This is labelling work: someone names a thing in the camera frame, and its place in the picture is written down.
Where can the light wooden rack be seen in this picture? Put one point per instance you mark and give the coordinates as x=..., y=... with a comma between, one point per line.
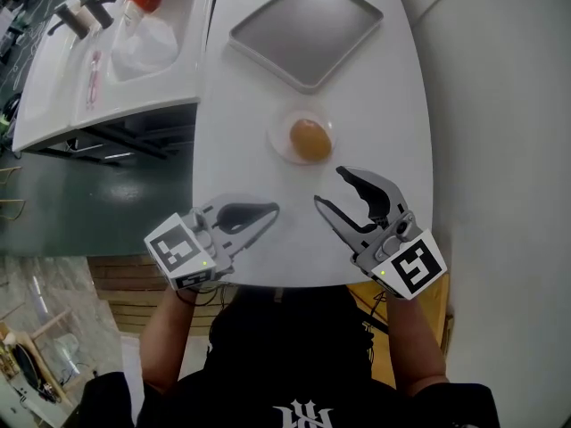
x=49, y=328

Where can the white side table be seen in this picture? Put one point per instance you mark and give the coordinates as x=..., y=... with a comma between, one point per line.
x=49, y=87

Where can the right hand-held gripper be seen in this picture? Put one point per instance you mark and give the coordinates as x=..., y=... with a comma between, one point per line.
x=412, y=263

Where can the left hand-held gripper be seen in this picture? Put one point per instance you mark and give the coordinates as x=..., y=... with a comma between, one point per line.
x=178, y=248

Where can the grey rectangular tray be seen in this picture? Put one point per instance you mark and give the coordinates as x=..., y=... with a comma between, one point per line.
x=308, y=29

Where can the gold metal chair frame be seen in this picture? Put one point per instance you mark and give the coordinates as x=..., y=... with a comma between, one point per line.
x=15, y=203

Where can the wooden slatted bench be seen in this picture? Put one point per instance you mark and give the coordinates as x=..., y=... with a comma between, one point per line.
x=129, y=292

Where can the clear round plate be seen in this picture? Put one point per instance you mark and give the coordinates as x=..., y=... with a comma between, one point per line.
x=278, y=138

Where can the person's black printed shirt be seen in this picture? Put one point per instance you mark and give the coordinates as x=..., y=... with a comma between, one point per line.
x=285, y=364

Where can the yellow wooden chair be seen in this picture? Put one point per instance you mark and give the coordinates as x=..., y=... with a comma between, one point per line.
x=439, y=315

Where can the person's left forearm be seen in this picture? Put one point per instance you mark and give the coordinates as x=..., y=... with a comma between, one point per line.
x=167, y=337

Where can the person's right forearm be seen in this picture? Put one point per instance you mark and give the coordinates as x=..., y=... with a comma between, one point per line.
x=415, y=346

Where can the brown oval food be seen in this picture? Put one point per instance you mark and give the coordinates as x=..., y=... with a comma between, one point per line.
x=311, y=139

